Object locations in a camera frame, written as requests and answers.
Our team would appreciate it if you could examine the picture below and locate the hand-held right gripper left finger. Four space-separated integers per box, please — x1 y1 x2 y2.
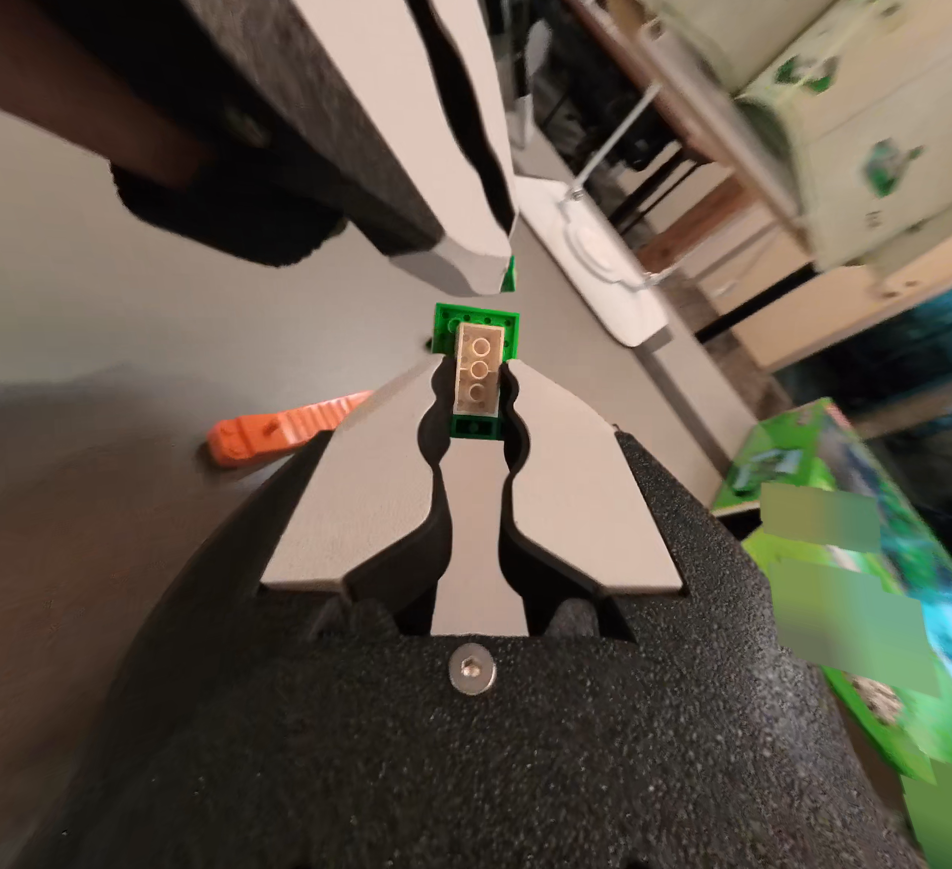
260 354 456 606

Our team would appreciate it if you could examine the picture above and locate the white wire book stand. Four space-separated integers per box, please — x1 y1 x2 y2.
513 0 819 349

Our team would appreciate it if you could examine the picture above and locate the lego instruction booklet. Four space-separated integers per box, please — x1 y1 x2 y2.
576 0 952 290

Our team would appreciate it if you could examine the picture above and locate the wooden side table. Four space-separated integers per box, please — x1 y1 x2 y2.
491 0 812 271

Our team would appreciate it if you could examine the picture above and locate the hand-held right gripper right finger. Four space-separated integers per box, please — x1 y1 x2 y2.
500 360 685 602

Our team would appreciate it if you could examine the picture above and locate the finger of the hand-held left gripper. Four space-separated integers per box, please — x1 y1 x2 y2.
285 0 516 299
394 0 519 234

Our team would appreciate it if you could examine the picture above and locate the white lego brick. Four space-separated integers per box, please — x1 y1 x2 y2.
454 322 505 415

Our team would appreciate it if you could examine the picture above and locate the green lego box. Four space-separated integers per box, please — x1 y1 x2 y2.
710 396 952 869

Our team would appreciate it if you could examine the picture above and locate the white and black device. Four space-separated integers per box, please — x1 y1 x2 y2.
508 21 553 148

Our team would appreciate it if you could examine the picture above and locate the green lego plate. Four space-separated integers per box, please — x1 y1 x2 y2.
433 304 522 440

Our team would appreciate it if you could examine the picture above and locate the orange brick separator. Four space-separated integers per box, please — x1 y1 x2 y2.
204 390 376 470

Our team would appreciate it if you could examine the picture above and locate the person's left hand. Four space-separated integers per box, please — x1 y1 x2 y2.
0 0 218 187

